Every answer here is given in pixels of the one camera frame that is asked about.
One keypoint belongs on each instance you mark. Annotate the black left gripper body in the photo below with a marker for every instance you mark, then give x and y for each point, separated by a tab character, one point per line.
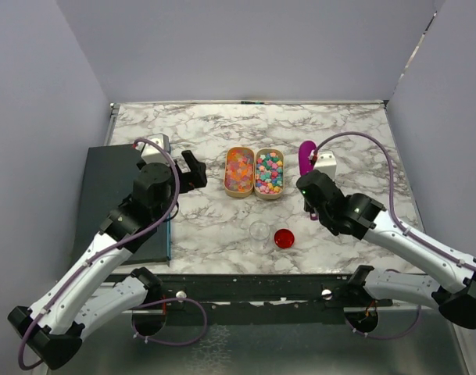
190	180

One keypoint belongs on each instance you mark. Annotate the purple plastic scoop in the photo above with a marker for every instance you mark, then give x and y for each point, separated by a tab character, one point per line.
305	166

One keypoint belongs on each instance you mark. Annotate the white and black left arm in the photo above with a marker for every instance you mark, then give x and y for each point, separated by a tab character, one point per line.
55	326

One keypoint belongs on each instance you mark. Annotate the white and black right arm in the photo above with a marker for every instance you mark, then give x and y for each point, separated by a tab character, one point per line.
447	281

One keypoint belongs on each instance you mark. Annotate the beige tray translucent star candies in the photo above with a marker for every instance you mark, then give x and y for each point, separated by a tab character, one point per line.
239	172

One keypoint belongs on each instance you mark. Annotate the beige tray opaque star candies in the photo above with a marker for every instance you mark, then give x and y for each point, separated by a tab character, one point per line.
269	180

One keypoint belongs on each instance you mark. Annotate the dark box with blue edge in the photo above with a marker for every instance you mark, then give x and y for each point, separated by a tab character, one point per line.
108	178

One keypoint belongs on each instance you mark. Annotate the clear plastic cup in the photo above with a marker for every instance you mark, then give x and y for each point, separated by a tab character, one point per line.
259	234

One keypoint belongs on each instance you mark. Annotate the red round lid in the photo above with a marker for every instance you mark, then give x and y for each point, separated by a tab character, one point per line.
284	238

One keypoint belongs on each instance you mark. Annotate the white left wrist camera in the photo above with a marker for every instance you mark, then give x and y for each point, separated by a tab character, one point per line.
150	154

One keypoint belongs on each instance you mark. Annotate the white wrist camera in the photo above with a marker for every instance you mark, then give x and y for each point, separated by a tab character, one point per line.
150	154
326	163

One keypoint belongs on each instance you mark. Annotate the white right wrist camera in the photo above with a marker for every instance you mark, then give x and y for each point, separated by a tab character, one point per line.
326	163

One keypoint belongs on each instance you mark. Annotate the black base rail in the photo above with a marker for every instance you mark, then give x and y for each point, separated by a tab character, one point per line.
234	299

